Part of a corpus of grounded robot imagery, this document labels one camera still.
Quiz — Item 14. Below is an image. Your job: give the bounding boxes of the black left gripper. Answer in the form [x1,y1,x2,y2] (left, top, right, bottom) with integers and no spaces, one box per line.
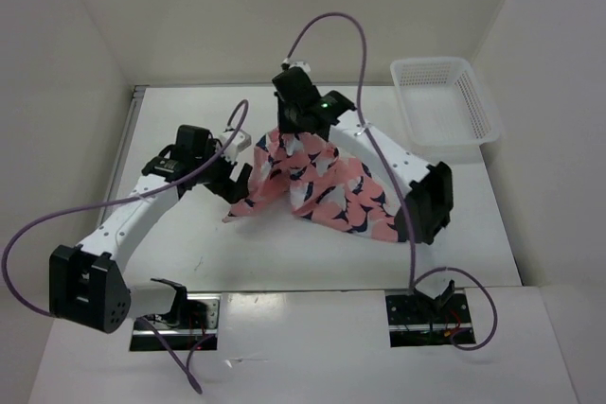
[194,139,252,204]

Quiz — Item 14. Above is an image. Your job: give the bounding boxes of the pink patterned shorts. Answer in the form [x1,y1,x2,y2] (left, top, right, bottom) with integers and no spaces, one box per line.
[223,129,407,243]

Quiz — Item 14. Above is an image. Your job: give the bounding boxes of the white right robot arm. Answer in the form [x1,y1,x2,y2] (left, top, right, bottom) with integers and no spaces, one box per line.
[272,63,454,245]

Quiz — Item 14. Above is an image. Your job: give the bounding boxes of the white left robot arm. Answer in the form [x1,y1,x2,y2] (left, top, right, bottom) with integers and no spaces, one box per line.
[49,125,252,333]

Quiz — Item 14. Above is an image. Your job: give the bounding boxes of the white plastic perforated basket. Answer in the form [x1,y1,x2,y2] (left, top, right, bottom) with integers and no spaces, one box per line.
[390,57,501,149]

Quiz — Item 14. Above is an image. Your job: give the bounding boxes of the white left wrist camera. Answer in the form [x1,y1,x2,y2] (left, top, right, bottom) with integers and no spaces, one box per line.
[220,129,252,163]

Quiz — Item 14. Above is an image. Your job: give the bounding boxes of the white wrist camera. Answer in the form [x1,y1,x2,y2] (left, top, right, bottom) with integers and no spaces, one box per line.
[280,59,311,73]
[220,129,252,163]

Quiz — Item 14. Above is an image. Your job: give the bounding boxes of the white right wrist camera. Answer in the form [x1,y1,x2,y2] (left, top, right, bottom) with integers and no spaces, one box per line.
[280,59,311,73]

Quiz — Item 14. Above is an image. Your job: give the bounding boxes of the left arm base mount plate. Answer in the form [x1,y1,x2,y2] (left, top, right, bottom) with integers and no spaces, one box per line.
[129,292,222,352]

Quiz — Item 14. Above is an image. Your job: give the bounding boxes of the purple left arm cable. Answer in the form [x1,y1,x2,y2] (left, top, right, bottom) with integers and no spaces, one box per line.
[2,99,251,395]

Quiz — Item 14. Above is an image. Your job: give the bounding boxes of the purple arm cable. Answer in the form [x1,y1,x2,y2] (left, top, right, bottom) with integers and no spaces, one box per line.
[283,11,499,352]
[2,99,251,395]

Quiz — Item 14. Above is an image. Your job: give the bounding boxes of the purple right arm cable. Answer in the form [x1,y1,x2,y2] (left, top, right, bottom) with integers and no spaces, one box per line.
[283,11,499,352]

